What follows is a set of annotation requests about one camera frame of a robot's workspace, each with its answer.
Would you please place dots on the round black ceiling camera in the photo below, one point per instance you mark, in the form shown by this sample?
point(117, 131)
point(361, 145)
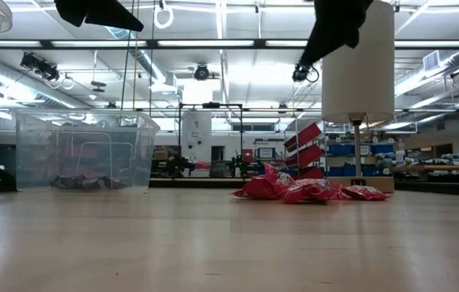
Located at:
point(201, 72)

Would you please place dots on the shelf with blue bins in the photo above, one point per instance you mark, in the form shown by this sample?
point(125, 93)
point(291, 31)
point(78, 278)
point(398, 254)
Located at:
point(341, 149)

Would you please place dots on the white shade table lamp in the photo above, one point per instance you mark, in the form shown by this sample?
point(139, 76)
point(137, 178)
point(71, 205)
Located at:
point(367, 81)

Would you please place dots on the silver ventilation duct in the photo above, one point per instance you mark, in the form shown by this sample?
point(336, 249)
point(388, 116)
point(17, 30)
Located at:
point(18, 87)

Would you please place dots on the black overhead frame bar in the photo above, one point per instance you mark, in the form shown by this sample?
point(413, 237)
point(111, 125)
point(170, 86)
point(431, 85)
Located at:
point(152, 44)

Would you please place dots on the blue framed sign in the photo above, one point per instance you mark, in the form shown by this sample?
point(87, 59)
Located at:
point(266, 153)

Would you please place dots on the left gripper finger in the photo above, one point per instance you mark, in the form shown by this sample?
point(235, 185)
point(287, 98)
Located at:
point(99, 14)

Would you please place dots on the grey air vent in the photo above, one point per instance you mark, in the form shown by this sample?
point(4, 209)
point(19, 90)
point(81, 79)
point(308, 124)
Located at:
point(431, 61)

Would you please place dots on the black ceiling spotlight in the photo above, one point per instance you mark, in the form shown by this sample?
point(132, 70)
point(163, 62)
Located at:
point(300, 75)
point(47, 72)

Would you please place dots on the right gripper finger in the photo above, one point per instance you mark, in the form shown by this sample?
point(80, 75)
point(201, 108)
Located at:
point(331, 24)

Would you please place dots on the white cylindrical machine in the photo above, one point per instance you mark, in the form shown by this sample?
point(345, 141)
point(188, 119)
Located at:
point(196, 134)

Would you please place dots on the red candy bar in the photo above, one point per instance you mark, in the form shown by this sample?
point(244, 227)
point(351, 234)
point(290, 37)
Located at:
point(310, 192)
point(280, 176)
point(258, 190)
point(365, 193)

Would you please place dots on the wooden workbench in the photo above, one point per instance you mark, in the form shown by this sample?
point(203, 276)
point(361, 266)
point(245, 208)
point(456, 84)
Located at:
point(436, 167)

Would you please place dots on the red tilted storage bin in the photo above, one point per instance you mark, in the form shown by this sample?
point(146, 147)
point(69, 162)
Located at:
point(302, 136)
point(312, 173)
point(304, 156)

